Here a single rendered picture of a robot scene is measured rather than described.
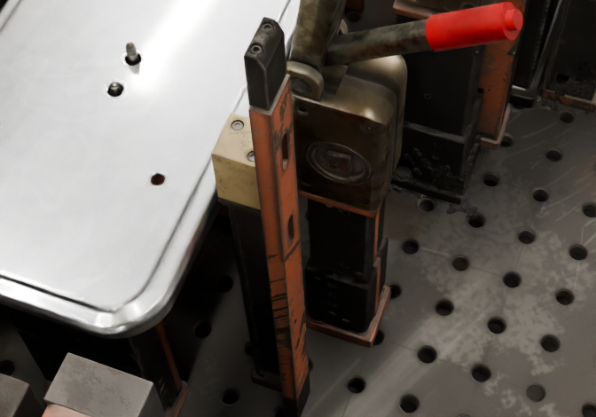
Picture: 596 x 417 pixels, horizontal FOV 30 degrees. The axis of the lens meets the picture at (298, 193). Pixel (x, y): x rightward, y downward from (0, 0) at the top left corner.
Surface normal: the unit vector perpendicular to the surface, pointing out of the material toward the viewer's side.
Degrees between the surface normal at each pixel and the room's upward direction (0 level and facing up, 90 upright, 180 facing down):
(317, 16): 90
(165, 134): 0
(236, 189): 90
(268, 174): 90
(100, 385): 0
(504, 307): 0
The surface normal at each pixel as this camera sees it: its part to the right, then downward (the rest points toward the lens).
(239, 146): -0.04, -0.53
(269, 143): -0.35, 0.80
